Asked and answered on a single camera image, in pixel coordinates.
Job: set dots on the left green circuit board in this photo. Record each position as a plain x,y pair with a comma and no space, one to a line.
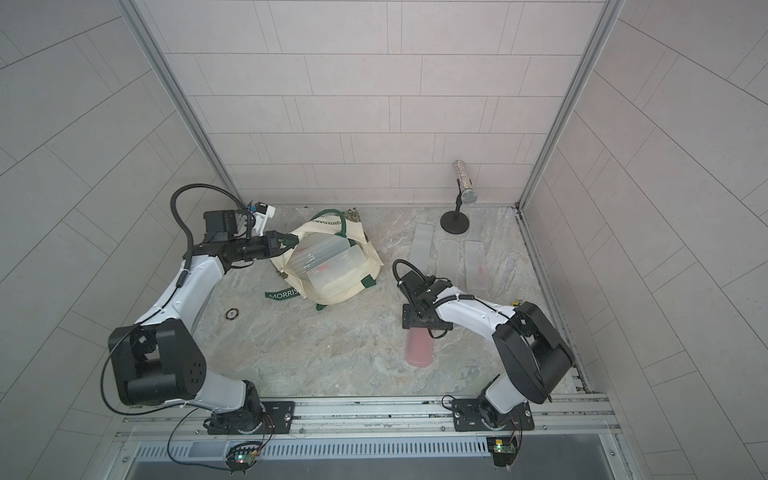
243,456

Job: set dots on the right green circuit board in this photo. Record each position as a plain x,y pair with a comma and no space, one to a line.
503,450

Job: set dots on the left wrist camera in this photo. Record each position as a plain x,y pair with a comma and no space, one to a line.
261,213

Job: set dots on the green circuit board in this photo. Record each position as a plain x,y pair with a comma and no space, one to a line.
503,450
243,456

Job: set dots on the aluminium mounting rail frame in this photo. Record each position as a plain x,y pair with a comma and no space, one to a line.
576,436

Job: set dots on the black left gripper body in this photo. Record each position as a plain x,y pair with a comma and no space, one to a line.
252,249

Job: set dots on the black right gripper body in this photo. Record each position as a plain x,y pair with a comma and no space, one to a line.
414,317

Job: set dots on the translucent pink pencil case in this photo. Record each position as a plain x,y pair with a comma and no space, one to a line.
419,348

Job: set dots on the silver microphone on stand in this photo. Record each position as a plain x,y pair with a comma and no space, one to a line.
455,222

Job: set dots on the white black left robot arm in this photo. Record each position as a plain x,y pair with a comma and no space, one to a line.
156,362

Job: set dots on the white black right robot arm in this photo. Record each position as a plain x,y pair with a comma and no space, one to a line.
533,353

